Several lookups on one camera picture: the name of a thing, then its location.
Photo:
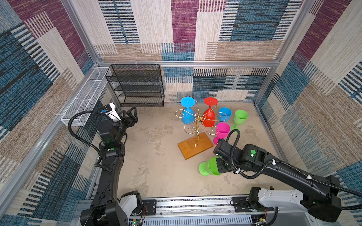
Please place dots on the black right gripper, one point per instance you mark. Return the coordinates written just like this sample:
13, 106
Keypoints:
222, 169

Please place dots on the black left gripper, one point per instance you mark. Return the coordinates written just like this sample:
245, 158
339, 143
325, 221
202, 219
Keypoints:
132, 120

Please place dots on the green wine glass back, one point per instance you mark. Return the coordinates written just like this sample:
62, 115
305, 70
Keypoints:
209, 167

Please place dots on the green wine glass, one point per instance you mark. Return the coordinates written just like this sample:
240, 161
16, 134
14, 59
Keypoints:
209, 167
240, 118

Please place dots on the pink wine glass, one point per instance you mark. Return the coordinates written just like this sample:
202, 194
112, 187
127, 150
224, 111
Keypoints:
223, 131

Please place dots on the red wine glass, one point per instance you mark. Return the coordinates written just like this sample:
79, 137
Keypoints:
209, 114

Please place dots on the blue wine glass back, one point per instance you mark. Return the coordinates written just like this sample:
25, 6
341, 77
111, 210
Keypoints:
188, 113

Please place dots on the light blue wine glass front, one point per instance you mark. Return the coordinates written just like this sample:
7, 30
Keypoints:
224, 114

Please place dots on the green wine glass front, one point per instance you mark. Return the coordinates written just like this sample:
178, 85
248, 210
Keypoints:
240, 118

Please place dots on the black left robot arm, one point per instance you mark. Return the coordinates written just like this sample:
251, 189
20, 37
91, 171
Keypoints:
106, 208

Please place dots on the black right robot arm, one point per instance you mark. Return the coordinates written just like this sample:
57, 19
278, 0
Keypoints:
310, 193

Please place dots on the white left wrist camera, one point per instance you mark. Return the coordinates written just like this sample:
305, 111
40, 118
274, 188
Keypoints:
111, 111

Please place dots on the black wire shelf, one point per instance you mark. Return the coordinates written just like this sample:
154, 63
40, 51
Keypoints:
137, 85

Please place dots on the wooden rack base with gold wire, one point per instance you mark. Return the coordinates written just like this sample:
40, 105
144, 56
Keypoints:
200, 140

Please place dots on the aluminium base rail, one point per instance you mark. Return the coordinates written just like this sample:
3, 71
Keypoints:
207, 211

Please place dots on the white wire basket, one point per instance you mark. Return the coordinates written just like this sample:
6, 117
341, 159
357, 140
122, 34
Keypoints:
88, 95

